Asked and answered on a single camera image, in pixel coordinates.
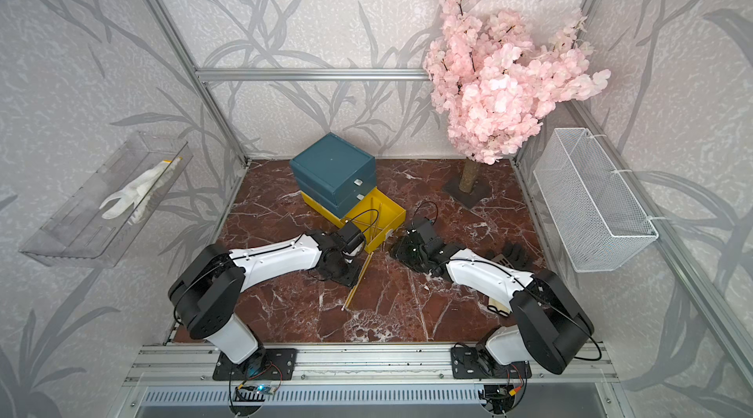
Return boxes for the aluminium front rail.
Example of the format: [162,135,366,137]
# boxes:
[122,342,619,387]

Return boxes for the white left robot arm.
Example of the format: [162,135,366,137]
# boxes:
[168,222,367,375]

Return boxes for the pink artificial blossom tree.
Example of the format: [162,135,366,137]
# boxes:
[423,0,611,208]

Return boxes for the white wire mesh basket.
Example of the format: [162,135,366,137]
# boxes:
[533,128,659,273]

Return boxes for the teal drawer cabinet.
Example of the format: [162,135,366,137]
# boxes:
[289,133,377,218]

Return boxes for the yellow drawer cabinet base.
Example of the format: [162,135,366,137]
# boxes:
[301,192,344,228]

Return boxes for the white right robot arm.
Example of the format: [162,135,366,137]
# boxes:
[389,218,594,380]

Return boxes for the yellow pull-out drawer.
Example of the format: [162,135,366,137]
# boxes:
[344,189,406,253]

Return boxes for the black glove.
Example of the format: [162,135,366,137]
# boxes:
[501,242,533,271]

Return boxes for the clear plastic wall tray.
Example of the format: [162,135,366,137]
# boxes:
[20,132,193,268]

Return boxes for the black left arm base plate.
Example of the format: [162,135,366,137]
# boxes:
[212,347,298,382]

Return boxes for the white work glove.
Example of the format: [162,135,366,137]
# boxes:
[99,157,182,225]

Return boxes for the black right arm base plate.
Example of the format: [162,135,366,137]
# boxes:
[450,343,531,381]

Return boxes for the brown slotted spatula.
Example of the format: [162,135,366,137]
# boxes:
[491,253,513,268]

